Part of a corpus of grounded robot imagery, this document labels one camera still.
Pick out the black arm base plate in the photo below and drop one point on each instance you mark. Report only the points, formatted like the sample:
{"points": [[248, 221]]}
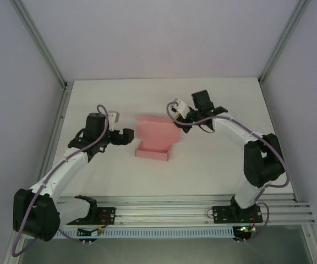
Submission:
{"points": [[107, 210], [221, 214]]}

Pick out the aluminium side rail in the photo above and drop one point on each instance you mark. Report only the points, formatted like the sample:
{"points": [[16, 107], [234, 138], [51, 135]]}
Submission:
{"points": [[58, 118]]}

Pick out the pink paper box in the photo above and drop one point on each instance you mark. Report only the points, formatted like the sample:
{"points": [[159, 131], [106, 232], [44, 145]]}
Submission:
{"points": [[155, 134]]}

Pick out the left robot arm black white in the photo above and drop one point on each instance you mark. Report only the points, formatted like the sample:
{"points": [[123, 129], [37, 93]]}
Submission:
{"points": [[62, 170]]}

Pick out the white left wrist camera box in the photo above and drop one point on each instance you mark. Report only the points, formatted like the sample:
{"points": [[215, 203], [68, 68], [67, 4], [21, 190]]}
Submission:
{"points": [[114, 116]]}

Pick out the grey metal panel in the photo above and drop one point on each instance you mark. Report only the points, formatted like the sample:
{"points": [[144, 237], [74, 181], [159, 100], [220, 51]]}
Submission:
{"points": [[161, 253]]}

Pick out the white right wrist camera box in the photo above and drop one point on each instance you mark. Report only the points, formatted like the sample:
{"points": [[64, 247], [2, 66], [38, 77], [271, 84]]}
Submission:
{"points": [[181, 107]]}

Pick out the aluminium base rail bed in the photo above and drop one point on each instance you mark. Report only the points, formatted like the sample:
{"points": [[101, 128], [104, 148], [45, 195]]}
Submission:
{"points": [[161, 209]]}

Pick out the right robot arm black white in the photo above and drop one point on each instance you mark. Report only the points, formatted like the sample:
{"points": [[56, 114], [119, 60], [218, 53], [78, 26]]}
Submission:
{"points": [[230, 129]]}

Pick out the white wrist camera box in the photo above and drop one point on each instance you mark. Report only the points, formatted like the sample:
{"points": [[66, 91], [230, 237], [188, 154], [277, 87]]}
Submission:
{"points": [[181, 107], [114, 116]]}

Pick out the aluminium frame post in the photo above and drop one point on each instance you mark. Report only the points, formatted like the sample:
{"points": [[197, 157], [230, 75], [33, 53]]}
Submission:
{"points": [[283, 41], [43, 46]]}

